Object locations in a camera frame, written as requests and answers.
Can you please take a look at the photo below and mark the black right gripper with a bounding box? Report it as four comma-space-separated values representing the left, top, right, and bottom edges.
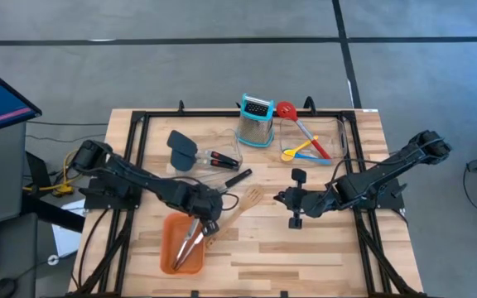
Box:
273, 168, 326, 229

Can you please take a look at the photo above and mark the wooden slotted spatula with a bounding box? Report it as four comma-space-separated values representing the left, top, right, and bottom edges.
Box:
204, 185, 266, 249

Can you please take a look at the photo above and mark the black spatula with steel shaft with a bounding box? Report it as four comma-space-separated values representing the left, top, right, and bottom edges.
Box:
217, 168, 253, 195

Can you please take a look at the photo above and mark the yellow silicone spoon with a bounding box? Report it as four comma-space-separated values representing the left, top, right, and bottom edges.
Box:
281, 135, 320, 162

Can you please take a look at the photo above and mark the blue silicone spoon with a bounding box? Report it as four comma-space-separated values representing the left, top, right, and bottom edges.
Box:
287, 151, 333, 166

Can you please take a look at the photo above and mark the black spatula red-marked handle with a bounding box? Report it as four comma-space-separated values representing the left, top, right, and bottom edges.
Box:
166, 130, 242, 165
171, 148, 240, 172

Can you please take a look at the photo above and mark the orange plastic bin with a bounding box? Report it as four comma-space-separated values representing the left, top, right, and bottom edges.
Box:
159, 213, 206, 276

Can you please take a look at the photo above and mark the clear plastic bin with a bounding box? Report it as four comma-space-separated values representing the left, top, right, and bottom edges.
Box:
279, 118, 349, 166
170, 128, 243, 181

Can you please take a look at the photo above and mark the red slotted spoon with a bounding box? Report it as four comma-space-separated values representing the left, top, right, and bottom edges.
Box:
275, 102, 333, 161

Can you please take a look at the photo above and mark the teal steel box grater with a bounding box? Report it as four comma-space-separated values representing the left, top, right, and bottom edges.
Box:
234, 93, 276, 148

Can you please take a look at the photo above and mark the white paper sheet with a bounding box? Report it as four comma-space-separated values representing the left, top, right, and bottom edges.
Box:
51, 200, 86, 257

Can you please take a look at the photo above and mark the black desk leg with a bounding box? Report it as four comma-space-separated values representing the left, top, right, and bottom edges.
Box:
21, 151, 86, 233

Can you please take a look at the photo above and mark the black computer mouse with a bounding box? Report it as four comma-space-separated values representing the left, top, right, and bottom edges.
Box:
0, 277, 18, 298

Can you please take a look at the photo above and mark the black metal table frame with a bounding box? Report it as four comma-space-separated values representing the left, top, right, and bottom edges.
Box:
70, 99, 426, 298

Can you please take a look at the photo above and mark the yellow cable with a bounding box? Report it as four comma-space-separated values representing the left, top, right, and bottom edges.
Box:
22, 148, 94, 195

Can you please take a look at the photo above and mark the black floor cable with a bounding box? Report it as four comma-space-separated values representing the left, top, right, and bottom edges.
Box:
26, 119, 109, 144

